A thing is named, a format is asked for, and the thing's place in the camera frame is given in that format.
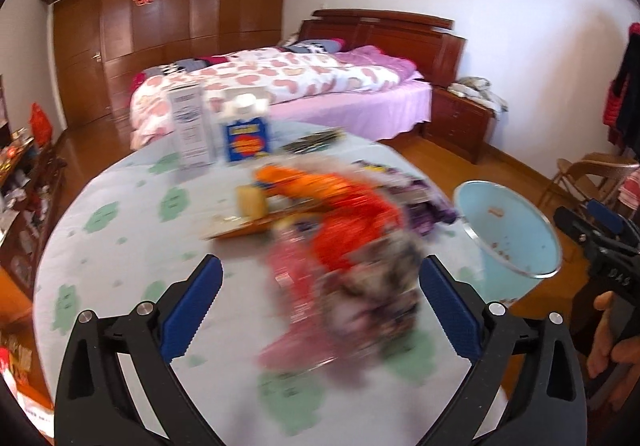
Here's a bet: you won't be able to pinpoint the plaid fabric scrap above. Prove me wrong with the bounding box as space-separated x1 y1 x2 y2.
316 230 425 357

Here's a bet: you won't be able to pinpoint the red plastic bag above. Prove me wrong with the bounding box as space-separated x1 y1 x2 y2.
254 164 405 272

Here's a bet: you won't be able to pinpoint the purple plastic bag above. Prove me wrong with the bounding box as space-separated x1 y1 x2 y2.
355 160 458 237

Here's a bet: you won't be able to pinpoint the light blue trash bin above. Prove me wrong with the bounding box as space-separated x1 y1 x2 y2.
454 180 563 306

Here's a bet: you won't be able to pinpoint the person's right hand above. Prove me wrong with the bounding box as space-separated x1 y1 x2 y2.
587 291 640 410

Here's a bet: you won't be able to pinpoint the folding wooden chair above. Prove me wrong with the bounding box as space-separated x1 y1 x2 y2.
536 152 639 214

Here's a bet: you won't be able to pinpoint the hanging dark clothes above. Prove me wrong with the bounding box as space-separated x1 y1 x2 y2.
603 22 640 157

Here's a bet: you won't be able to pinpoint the pink plastic bag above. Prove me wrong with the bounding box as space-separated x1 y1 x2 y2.
258 223 340 374

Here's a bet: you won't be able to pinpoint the wooden side cabinet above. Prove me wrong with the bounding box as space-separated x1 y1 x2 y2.
1 131 66 298

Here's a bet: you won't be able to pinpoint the wooden nightstand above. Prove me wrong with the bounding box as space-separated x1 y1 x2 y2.
423 88 496 164

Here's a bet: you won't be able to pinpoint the clothes pile on nightstand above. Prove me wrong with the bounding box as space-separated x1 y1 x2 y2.
447 76 509 117

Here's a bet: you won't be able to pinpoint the red gift bag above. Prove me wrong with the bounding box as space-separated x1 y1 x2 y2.
29 102 53 147

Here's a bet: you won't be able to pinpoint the white milk carton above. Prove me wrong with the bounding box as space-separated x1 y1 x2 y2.
167 84 215 168

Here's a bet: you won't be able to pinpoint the blue Look drink carton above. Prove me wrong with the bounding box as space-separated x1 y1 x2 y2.
218 86 272 163

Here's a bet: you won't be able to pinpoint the dark striped packet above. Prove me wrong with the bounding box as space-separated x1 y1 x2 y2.
280 128 344 154

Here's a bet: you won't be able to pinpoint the pink bed sheet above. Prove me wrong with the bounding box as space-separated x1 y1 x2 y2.
270 80 433 140

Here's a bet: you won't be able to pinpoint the heart pattern duvet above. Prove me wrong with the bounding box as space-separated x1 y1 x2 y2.
129 40 420 150

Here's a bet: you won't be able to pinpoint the wooden door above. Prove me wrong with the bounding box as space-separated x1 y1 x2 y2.
52 0 111 128

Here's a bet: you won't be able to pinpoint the wooden bed frame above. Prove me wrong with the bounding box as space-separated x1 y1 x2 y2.
299 8 466 90

